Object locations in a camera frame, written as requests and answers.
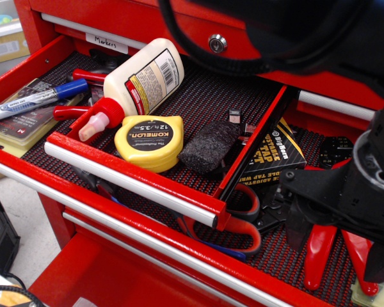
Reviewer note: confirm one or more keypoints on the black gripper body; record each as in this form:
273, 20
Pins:
351, 196

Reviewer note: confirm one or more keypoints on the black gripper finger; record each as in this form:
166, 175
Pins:
297, 227
374, 268

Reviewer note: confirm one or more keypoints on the black foam block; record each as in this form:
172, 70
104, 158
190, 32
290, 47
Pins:
204, 152

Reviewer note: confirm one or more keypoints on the blue dry erase marker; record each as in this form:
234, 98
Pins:
24, 104

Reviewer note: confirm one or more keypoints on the red lower wide drawer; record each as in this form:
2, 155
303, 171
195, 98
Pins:
121, 249

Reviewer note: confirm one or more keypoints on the red upper sliding drawer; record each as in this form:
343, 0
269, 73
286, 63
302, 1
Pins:
202, 98

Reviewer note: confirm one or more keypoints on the red black crimping tool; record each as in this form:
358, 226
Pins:
273, 210

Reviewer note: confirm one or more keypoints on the black yellow tap wrench box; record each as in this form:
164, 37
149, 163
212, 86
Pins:
277, 152

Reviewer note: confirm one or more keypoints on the small black usb dongle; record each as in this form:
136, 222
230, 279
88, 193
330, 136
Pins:
234, 116

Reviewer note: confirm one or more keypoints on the red tool cabinet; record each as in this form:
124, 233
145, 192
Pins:
298, 38

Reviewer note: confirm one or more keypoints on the yellow Komelon tape measure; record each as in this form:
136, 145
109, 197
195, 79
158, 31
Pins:
150, 142

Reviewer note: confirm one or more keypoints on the silver cabinet lock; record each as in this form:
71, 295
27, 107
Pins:
217, 43

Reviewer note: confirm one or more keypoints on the white glue bottle red cap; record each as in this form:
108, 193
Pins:
136, 87

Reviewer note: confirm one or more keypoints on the white Markers label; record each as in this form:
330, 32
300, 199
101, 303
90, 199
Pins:
107, 43

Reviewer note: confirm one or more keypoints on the cardboard box on shelf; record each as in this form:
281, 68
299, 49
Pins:
13, 46

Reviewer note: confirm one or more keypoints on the red handled pliers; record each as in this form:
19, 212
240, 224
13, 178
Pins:
319, 246

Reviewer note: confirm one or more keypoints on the red handled scissors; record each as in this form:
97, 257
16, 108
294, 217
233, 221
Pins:
240, 222

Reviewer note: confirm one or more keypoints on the red handled tool at back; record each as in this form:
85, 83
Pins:
95, 82

